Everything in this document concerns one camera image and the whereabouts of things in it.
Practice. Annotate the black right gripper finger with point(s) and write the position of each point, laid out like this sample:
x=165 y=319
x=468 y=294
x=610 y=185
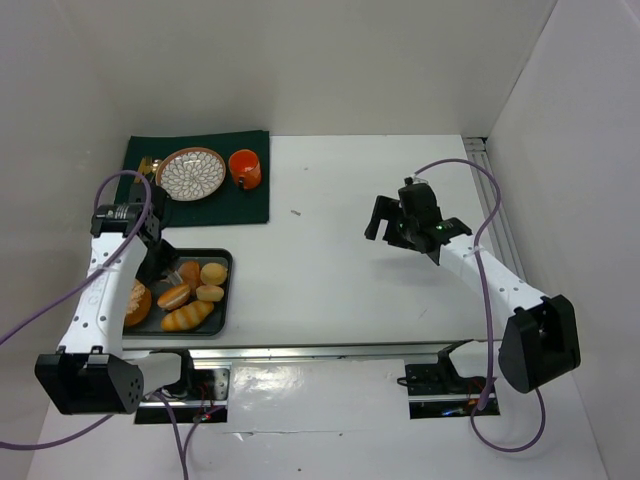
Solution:
x=393 y=236
x=385 y=208

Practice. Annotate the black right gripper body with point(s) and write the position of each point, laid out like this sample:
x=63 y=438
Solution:
x=390 y=225

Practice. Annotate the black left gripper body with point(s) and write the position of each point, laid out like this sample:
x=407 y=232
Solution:
x=163 y=261

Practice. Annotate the round sugar-topped bun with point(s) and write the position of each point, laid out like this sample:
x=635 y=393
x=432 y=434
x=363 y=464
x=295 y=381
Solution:
x=139 y=305

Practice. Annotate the silver metal tongs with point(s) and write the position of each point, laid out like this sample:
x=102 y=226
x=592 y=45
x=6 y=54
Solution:
x=171 y=277

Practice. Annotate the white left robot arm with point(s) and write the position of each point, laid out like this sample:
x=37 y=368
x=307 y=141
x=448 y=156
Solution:
x=90 y=373

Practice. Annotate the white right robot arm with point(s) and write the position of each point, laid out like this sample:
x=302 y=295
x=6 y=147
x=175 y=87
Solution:
x=539 y=342

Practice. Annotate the striped long bread loaf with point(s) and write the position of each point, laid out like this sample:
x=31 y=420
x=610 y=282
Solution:
x=187 y=317

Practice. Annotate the brown croissant roll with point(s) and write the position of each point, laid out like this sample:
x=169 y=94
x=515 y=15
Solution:
x=189 y=272

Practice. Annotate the cream sandwich bun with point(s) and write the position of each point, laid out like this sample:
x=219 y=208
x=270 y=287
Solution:
x=174 y=297

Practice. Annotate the round yellow bun upper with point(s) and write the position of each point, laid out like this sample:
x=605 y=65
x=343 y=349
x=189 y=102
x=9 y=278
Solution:
x=213 y=274

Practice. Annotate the round yellow bun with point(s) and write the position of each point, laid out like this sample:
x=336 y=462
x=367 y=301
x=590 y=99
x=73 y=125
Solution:
x=210 y=293
x=213 y=274

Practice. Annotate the round yellow bun lower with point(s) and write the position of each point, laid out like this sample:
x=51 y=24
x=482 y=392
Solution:
x=210 y=293

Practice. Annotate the black baking tray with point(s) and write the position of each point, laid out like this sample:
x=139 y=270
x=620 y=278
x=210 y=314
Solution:
x=212 y=324

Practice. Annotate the floral patterned plate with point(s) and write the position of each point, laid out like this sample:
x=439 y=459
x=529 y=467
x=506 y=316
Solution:
x=191 y=174

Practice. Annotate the orange mug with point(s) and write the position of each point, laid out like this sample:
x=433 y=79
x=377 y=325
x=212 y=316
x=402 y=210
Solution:
x=245 y=168

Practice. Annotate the gold fork green handle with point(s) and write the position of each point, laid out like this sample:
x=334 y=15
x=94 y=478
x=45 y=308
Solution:
x=146 y=160

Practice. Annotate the gold spoon green handle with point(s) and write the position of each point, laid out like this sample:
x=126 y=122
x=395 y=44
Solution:
x=153 y=170

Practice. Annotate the aluminium rail front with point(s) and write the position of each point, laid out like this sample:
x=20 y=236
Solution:
x=467 y=351

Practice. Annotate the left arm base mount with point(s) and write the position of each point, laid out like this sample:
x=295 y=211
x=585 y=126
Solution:
x=205 y=400

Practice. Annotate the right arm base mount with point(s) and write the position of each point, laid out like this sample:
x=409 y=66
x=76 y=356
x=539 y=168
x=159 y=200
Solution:
x=437 y=390

